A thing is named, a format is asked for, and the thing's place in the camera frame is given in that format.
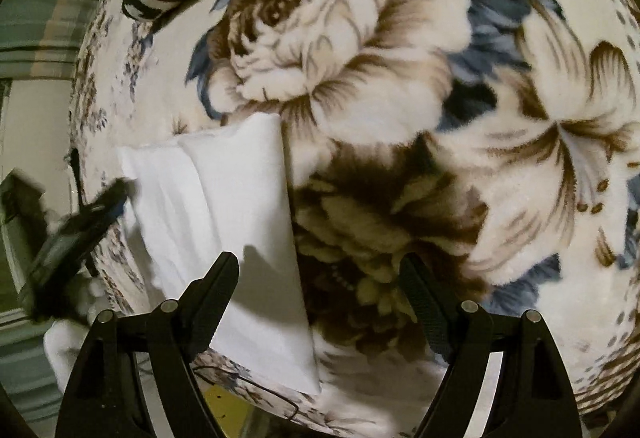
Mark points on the person's left forearm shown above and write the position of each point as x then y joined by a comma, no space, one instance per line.
65,348

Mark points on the yellow box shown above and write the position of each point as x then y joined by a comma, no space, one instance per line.
225,413

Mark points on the white T-shirt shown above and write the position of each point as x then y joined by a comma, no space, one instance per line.
240,218

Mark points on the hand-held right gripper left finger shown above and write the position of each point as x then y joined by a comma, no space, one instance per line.
215,300

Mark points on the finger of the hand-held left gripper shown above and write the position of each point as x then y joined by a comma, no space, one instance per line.
107,203

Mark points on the striped green curtain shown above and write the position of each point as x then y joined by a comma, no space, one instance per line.
45,18

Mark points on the floral blanket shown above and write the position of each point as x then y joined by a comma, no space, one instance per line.
400,68

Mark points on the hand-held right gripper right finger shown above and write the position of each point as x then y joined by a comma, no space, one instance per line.
425,303

